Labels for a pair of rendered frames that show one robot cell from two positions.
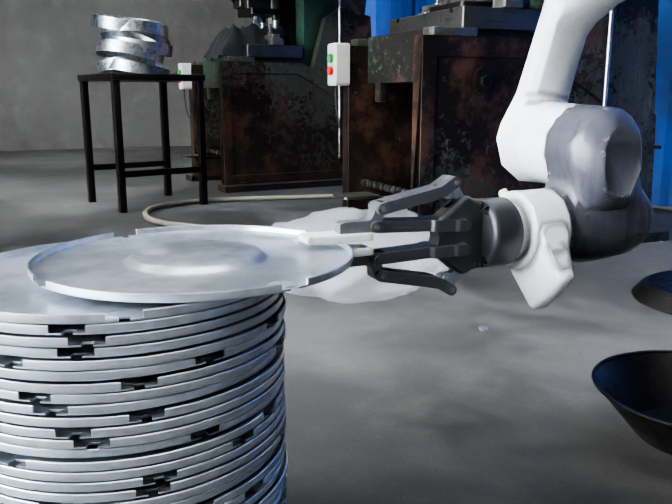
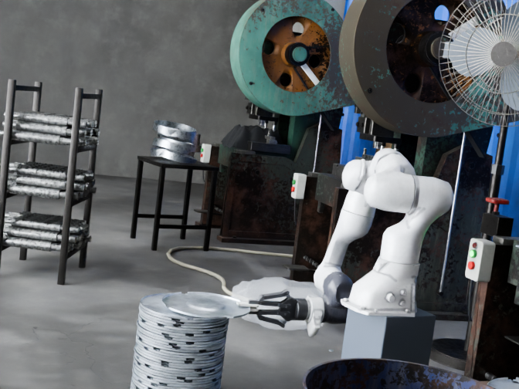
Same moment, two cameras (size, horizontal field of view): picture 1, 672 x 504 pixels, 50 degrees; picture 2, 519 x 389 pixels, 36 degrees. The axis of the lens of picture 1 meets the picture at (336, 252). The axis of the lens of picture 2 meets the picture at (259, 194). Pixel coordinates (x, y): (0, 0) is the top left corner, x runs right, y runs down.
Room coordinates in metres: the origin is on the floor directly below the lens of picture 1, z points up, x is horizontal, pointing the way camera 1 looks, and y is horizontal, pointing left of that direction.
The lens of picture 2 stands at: (-1.83, -0.27, 0.99)
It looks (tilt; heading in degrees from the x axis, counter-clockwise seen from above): 7 degrees down; 6
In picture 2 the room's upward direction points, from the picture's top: 7 degrees clockwise
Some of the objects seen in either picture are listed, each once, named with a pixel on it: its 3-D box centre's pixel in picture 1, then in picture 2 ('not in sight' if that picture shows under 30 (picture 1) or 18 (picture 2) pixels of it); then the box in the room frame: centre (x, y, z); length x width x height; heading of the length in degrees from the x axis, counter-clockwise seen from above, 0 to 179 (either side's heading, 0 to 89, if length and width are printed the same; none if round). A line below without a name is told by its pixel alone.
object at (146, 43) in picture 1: (139, 110); (174, 183); (3.17, 0.84, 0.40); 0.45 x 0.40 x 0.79; 37
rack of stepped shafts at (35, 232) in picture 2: not in sight; (47, 179); (1.97, 1.22, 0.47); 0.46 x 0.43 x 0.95; 95
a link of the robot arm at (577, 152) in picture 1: (598, 185); (340, 299); (0.83, -0.30, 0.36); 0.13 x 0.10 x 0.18; 113
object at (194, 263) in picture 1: (196, 256); (206, 304); (0.66, 0.13, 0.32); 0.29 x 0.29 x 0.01
